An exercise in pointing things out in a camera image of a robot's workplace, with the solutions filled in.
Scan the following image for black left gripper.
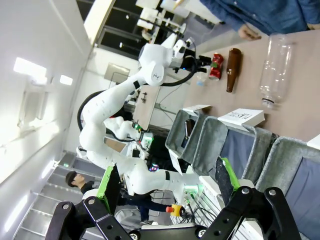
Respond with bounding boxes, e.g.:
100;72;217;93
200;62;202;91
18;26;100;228
183;55;218;74

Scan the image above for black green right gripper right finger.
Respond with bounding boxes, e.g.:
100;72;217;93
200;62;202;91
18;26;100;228
199;156;302;240

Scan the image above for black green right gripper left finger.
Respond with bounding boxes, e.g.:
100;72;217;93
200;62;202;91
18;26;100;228
44;163;141;240

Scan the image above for crushed red can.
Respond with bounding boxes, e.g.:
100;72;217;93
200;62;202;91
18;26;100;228
208;52;225;81

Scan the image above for grey felt basket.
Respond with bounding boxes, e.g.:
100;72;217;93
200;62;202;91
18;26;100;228
191;116;278;185
254;136;320;240
164;108;208;165

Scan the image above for brown bottle in basket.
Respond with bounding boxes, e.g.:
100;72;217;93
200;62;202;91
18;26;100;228
184;119;196;141

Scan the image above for person's hand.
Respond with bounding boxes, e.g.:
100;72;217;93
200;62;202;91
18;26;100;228
237;24;263;41

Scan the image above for small clear plastic cup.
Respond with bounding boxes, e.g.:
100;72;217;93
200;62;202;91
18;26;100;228
196;71;208;87

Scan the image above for background person black clothes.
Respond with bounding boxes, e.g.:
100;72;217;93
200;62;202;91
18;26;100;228
65;171;163;226

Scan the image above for brown glass bottle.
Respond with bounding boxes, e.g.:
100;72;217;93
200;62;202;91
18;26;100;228
225;47;243;94

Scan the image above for white paper tag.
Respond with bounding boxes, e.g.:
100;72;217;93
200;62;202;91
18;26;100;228
168;149;183;176

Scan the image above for yellow red emergency stop button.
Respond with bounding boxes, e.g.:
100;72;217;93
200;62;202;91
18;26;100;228
166;203;186;217

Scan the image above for white plastic label card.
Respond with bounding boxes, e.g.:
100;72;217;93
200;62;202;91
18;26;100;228
217;107;266;127

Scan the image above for large clear plastic bottle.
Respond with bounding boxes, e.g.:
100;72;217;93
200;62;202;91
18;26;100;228
258;33;294;109

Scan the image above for white background machine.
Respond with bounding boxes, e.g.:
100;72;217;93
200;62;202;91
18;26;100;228
134;0;187;38

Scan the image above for wooden board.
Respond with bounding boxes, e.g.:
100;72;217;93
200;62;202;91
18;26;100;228
131;84;161;131

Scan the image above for person torso blue denim shirt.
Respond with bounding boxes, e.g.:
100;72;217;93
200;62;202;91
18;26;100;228
199;0;320;36

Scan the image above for rectangular ceiling light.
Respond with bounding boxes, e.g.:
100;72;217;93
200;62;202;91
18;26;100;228
12;56;48;81
59;74;74;86

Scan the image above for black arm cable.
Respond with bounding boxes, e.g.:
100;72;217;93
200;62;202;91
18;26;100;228
157;41;200;87

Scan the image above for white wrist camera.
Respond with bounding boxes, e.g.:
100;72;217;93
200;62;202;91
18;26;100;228
172;38;196;60

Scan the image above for black base cable bundle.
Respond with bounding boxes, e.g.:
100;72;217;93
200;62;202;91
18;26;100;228
181;193;221;226

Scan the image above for black base cable loop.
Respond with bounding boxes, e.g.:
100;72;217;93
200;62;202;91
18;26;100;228
76;89;107;135

